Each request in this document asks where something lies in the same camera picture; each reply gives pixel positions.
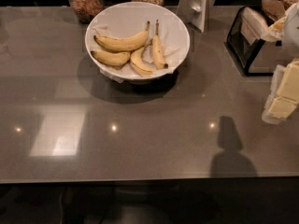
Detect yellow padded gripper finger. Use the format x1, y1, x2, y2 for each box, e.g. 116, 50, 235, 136
262, 95, 297, 125

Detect white paper bowl liner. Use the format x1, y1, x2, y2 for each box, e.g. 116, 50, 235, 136
85, 24, 190, 83

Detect long yellow banana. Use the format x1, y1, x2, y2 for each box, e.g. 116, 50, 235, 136
93, 21, 150, 52

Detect glass jar brown granola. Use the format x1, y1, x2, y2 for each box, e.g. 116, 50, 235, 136
68, 0, 105, 23

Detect black toaster appliance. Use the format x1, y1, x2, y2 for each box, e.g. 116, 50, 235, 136
224, 5, 293, 77

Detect right upright yellow banana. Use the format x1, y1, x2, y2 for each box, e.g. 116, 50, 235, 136
151, 21, 168, 70

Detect left yellow banana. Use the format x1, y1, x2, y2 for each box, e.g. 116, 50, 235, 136
91, 50, 131, 66

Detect middle curved yellow banana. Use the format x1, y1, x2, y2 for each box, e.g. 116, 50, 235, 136
130, 41, 154, 77

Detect white bowl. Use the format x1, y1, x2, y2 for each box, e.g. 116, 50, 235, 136
88, 2, 188, 72

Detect white upright stand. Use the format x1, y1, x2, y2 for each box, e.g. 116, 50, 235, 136
177, 0, 215, 33

